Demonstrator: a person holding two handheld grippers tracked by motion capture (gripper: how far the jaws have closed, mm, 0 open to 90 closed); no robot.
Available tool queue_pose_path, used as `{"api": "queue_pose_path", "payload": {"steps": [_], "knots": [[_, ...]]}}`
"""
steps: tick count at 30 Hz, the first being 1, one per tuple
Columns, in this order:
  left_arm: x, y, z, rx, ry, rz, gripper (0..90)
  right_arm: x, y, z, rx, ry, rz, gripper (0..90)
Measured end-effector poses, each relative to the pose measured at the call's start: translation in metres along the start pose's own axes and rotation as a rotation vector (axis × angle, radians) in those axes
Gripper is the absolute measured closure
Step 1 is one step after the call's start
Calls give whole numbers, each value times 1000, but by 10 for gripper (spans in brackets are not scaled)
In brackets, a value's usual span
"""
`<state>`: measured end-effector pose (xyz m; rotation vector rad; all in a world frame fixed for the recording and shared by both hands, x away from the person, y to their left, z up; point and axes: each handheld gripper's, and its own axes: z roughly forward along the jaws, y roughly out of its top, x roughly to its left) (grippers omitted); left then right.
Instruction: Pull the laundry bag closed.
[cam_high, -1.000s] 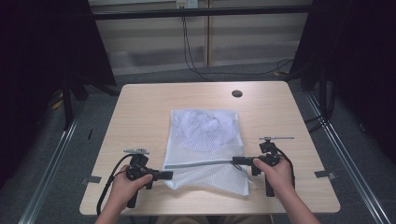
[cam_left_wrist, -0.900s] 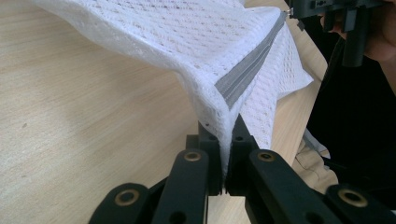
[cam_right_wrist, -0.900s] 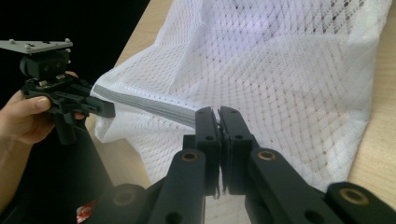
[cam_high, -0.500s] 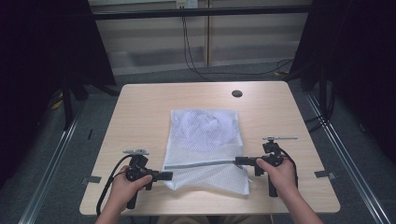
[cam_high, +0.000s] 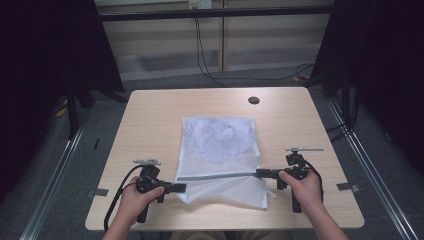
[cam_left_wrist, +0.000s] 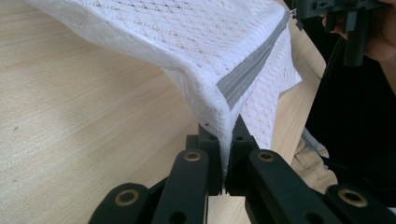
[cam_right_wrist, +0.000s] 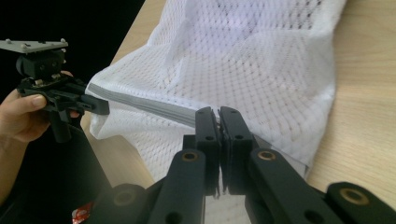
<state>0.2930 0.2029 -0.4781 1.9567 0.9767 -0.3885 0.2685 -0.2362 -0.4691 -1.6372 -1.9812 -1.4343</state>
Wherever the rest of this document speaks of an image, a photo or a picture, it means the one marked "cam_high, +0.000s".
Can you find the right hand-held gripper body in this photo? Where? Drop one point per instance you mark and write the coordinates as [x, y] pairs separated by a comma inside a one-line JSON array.
[[296, 163]]

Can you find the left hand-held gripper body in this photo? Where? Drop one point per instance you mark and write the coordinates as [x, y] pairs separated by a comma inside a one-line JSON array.
[[148, 175]]

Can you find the white mesh laundry bag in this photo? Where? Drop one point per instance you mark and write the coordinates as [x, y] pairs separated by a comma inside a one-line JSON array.
[[216, 156]]

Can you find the person's right hand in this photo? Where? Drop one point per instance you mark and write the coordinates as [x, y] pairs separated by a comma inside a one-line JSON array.
[[310, 191]]

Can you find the person's left hand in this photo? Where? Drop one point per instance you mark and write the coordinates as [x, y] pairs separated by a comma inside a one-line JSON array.
[[133, 203]]

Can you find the grey tape strip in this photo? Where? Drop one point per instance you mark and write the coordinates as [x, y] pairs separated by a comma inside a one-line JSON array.
[[347, 187], [97, 192]]

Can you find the small black floor item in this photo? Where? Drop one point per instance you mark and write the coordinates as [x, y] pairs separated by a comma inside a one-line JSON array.
[[96, 143]]

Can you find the white garment inside bag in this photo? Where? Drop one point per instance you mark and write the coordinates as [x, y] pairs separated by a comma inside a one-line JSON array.
[[216, 136]]

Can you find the black metal stand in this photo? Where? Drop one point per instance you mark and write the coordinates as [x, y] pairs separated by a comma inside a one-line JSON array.
[[71, 113], [346, 100]]

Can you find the yellow floor item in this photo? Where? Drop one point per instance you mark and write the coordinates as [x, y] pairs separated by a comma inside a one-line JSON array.
[[61, 110]]

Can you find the black curtain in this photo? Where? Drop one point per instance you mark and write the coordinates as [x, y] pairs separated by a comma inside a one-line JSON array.
[[383, 66], [50, 66]]

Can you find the black horizontal bar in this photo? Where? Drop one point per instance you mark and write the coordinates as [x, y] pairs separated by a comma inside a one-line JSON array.
[[213, 13]]

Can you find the metal floor rail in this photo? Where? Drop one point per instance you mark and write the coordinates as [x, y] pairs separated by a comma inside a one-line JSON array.
[[53, 186], [373, 166]]

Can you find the white wall outlet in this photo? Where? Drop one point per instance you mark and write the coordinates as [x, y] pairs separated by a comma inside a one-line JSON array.
[[200, 4]]

